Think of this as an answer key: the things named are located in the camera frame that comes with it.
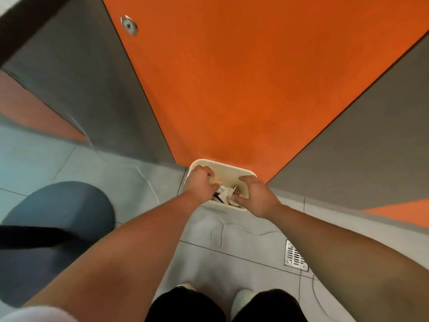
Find orange stall door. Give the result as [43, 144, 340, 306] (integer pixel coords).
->
[101, 0, 429, 183]

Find dark stall frame bar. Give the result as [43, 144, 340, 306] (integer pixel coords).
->
[0, 0, 76, 67]

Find black trousers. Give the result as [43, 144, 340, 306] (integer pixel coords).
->
[145, 286, 309, 322]

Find person's left hand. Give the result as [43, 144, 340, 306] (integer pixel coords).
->
[182, 165, 219, 205]

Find grey stall partition panel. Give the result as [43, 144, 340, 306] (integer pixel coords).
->
[268, 32, 429, 212]
[0, 0, 176, 165]

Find person's right hand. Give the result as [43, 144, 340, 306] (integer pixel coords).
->
[233, 175, 283, 219]

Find person's right forearm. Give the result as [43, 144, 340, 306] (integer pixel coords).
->
[268, 204, 429, 322]

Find person's left forearm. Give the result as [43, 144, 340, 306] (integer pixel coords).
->
[21, 192, 202, 319]

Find grey-blue toilet lid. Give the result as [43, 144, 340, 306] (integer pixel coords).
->
[0, 181, 116, 308]

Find crumpled paper trash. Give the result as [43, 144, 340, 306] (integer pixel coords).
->
[208, 176, 242, 208]

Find round metal door knob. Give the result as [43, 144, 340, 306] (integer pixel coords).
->
[120, 15, 139, 36]

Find black strap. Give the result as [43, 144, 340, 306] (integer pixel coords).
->
[0, 225, 79, 250]

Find white shirt sleeve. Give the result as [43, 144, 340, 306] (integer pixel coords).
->
[0, 305, 78, 322]

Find metal floor drain grate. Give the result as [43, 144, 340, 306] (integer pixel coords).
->
[284, 239, 309, 272]

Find cream plastic waste bin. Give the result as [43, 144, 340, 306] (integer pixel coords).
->
[184, 159, 258, 212]

